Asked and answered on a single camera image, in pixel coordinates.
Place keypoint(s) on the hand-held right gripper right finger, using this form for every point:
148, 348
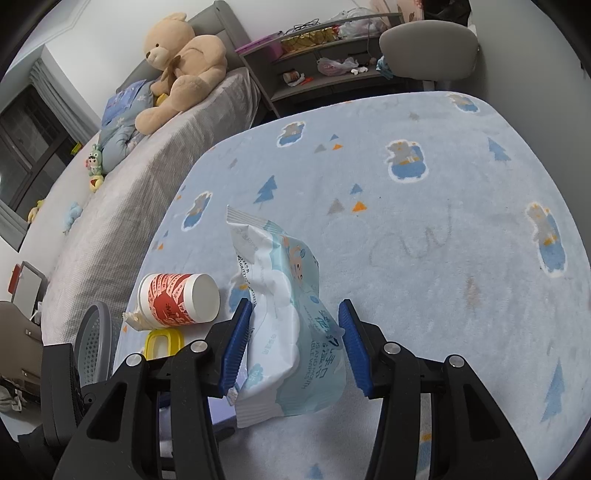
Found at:
353, 350

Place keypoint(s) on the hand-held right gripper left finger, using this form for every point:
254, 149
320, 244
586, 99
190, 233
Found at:
235, 350

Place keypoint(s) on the grey perforated plastic basket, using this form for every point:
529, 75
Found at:
94, 341

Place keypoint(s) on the white blue wet wipes packet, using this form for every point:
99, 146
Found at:
286, 286

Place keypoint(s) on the brown seat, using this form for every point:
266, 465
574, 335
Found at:
18, 332

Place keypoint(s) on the red white paper cup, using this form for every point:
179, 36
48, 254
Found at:
175, 300

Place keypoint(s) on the crumpled white paper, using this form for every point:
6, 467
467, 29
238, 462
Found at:
136, 322

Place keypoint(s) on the white grey-framed board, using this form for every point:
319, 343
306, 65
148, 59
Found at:
28, 282

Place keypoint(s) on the grey bed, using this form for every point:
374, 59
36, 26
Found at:
115, 230

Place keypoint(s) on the grey curtain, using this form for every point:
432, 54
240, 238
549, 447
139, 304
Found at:
64, 99
11, 226

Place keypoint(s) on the blue plush toy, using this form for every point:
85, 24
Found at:
72, 217

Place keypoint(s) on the yellow plush toy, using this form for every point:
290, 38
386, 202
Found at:
35, 211

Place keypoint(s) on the green plush toy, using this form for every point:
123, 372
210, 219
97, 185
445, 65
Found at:
95, 161

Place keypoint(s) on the light blue floral quilt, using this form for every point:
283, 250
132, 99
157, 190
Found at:
120, 141

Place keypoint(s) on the yellow green small item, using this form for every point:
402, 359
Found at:
76, 147

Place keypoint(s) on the dark window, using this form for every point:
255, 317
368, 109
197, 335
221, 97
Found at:
32, 138

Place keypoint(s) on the small yellow toy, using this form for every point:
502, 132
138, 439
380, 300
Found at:
161, 99

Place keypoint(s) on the grey shelf unit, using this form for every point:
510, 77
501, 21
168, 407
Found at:
323, 85

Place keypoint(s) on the blue printed pillow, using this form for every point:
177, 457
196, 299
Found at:
124, 99

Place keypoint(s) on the pink plastic bag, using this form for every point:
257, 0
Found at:
334, 66

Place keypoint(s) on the teal cloth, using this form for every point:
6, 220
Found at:
384, 67

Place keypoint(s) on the large tan teddy bear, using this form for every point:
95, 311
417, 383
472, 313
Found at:
194, 64

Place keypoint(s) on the pink storage box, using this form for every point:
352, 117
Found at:
258, 43

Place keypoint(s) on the grey chair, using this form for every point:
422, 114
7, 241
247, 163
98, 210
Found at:
429, 50

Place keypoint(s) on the gold patterned box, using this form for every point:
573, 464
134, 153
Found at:
304, 40

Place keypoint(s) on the clear plastic bags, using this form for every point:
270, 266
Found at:
360, 21

